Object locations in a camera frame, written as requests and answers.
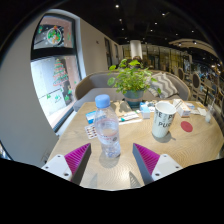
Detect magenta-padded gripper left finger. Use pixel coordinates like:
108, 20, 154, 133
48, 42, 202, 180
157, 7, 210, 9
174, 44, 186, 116
41, 142, 92, 186

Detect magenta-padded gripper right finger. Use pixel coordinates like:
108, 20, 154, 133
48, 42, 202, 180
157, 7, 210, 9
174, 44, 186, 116
131, 142, 184, 186

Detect clear water bottle blue cap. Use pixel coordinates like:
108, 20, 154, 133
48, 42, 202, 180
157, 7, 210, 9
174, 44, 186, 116
93, 93, 122, 159

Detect white mug with black lettering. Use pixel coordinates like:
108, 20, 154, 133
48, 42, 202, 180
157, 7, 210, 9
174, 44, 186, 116
151, 101, 177, 139

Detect white teal paper leaflet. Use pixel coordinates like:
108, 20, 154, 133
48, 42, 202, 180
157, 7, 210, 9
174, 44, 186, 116
118, 111, 143, 126

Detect small blue white carton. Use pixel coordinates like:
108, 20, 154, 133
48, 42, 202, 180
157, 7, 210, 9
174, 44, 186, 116
139, 102, 152, 120

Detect flat round red coaster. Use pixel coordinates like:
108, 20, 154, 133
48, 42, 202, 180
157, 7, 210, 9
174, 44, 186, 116
180, 120, 194, 133

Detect white paper napkin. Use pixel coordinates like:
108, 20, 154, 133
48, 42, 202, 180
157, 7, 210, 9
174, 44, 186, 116
197, 106, 208, 118

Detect grey white chevron cushion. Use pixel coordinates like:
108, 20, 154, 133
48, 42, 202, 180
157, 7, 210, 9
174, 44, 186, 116
146, 71, 179, 100

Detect grey curved sofa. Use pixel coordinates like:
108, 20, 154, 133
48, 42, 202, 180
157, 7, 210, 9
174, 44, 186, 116
72, 70, 192, 113

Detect green potted plant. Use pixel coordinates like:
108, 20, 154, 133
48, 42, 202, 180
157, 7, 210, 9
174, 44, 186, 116
106, 58, 163, 109

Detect group of dining chairs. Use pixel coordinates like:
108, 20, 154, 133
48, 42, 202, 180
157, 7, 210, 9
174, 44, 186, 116
176, 66, 224, 108

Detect group of ceiling lights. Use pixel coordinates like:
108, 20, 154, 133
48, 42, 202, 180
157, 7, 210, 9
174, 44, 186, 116
113, 3, 201, 48

